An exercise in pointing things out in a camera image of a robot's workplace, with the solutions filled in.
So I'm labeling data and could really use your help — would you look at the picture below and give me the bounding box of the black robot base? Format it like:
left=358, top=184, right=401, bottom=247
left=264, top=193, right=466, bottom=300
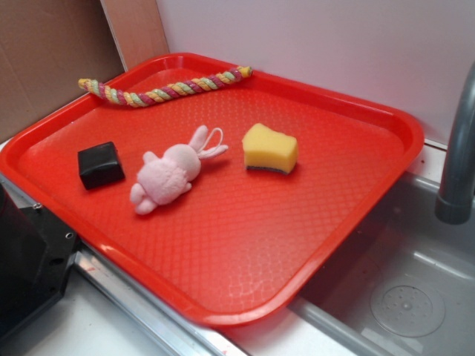
left=1, top=188, right=80, bottom=343

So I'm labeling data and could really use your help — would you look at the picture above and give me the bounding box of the yellow sponge with dark base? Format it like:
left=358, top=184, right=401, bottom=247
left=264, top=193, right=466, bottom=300
left=242, top=123, right=298, bottom=174

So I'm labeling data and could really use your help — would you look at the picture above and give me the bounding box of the red plastic tray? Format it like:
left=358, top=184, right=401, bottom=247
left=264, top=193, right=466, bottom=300
left=1, top=70, right=424, bottom=328

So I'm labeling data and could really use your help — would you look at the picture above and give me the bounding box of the pink plush bunny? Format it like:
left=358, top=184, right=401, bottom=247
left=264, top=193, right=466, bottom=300
left=130, top=125, right=229, bottom=215

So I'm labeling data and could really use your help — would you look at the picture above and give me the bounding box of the black rectangular block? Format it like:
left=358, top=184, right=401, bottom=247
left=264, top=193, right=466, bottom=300
left=77, top=142, right=125, bottom=190

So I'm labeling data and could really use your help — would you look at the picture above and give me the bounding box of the grey toy sink basin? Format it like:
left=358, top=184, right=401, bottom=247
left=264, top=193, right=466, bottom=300
left=222, top=171, right=475, bottom=356

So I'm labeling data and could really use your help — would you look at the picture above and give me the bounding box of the grey faucet spout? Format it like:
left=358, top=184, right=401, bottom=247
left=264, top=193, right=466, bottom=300
left=435, top=67, right=474, bottom=225

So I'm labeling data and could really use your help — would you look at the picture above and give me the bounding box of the brown cardboard panel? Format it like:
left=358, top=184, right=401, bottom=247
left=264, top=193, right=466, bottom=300
left=1, top=1, right=168, bottom=141

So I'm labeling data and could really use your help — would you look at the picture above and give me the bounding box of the multicolored twisted rope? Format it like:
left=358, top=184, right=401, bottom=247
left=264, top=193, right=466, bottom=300
left=77, top=65, right=253, bottom=109

